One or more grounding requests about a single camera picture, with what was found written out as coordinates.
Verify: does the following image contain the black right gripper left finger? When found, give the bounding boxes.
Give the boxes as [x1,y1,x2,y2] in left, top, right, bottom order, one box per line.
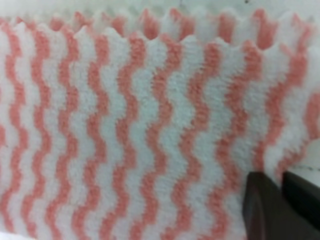
[242,172,320,240]

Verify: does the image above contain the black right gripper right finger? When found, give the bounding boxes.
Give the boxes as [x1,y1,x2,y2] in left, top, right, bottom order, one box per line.
[281,171,320,223]

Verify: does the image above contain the pink white wavy striped towel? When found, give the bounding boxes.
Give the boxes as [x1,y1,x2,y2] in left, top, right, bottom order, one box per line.
[0,8,320,240]

